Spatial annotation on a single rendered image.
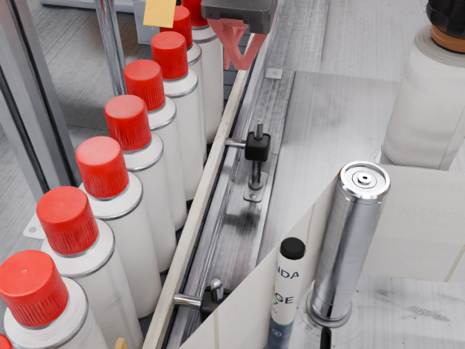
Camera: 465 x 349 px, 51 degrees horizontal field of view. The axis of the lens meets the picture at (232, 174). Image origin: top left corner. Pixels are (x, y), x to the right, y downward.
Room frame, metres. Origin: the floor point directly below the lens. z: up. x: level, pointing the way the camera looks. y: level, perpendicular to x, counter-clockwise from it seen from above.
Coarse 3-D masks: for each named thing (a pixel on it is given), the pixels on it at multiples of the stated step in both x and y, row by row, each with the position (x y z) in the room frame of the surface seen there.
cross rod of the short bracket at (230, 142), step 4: (228, 140) 0.46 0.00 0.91; (232, 140) 0.46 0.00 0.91; (236, 140) 0.46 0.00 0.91; (240, 140) 0.46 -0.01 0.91; (244, 140) 0.46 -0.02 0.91; (224, 144) 0.46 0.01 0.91; (228, 144) 0.46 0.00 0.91; (232, 144) 0.46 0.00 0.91; (236, 144) 0.45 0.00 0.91; (240, 144) 0.45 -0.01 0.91; (244, 144) 0.45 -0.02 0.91; (240, 148) 0.45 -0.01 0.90; (244, 148) 0.45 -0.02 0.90
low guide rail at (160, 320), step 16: (240, 80) 0.58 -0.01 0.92; (240, 96) 0.56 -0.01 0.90; (224, 112) 0.51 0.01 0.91; (224, 128) 0.48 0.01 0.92; (208, 160) 0.42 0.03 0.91; (208, 176) 0.39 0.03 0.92; (208, 192) 0.37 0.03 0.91; (192, 208) 0.34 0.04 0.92; (192, 224) 0.32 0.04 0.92; (192, 240) 0.31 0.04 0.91; (176, 256) 0.28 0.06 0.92; (176, 272) 0.26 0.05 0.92; (176, 288) 0.25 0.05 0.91; (160, 304) 0.23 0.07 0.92; (160, 320) 0.21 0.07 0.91; (160, 336) 0.20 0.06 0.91
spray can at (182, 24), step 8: (176, 8) 0.47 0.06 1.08; (184, 8) 0.46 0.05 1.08; (176, 16) 0.45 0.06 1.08; (184, 16) 0.45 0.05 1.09; (176, 24) 0.44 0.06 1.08; (184, 24) 0.44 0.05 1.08; (160, 32) 0.45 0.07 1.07; (176, 32) 0.44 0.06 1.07; (184, 32) 0.44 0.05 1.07; (192, 40) 0.46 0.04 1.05; (192, 48) 0.45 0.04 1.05; (200, 48) 0.46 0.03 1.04; (192, 56) 0.44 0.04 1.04; (200, 56) 0.45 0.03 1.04; (192, 64) 0.44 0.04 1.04; (200, 64) 0.45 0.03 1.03; (200, 72) 0.45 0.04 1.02; (200, 80) 0.45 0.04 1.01; (200, 88) 0.45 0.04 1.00; (200, 96) 0.44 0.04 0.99; (200, 104) 0.44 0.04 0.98; (200, 112) 0.44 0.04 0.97
